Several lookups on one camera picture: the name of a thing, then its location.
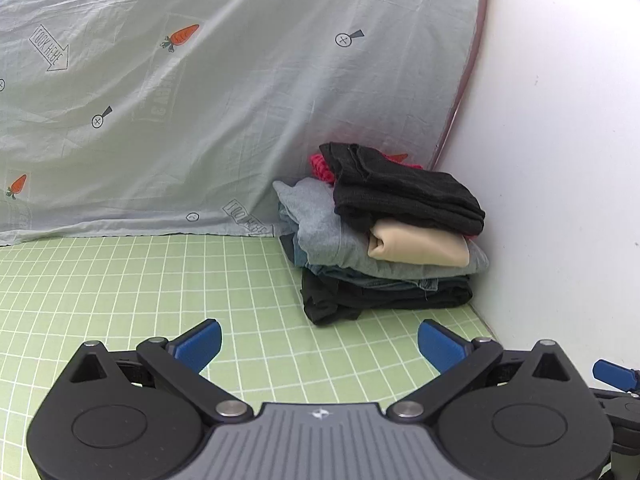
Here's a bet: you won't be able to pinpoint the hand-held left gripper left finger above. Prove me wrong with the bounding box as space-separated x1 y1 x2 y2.
66 318 254 423

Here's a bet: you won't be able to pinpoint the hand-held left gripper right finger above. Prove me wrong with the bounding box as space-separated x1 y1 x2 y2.
386 318 577 423

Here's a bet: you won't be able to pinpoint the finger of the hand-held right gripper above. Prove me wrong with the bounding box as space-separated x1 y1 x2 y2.
592 359 640 428

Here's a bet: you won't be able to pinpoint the black knit sweater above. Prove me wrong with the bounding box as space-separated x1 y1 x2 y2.
319 142 486 236

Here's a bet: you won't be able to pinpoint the folded blue jeans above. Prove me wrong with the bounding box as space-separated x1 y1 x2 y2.
277 232 474 294

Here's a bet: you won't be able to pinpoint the green checked bed sheet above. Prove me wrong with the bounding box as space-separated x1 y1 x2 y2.
0 232 503 480

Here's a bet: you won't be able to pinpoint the beige folded garment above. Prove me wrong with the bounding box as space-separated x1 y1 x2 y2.
367 217 471 265

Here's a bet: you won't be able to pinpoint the black folded garment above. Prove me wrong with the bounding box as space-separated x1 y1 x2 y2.
301 270 474 326

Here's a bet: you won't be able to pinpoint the grey-blue folded garment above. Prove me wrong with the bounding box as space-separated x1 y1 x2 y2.
272 178 490 279

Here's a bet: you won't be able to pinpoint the red knit garment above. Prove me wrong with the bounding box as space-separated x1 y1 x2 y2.
309 152 425 187

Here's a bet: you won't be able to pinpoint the carrot print white sheet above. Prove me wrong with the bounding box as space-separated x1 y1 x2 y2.
0 0 489 247

